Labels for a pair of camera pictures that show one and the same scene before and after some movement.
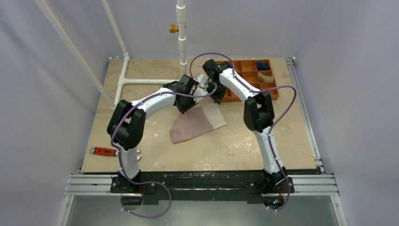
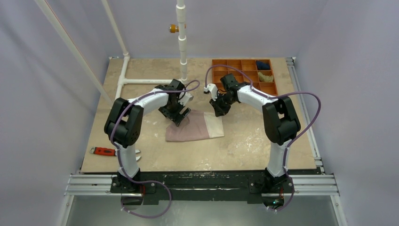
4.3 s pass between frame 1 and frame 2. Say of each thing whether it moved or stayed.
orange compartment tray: stayed
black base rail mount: stayed
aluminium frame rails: stayed
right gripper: moved
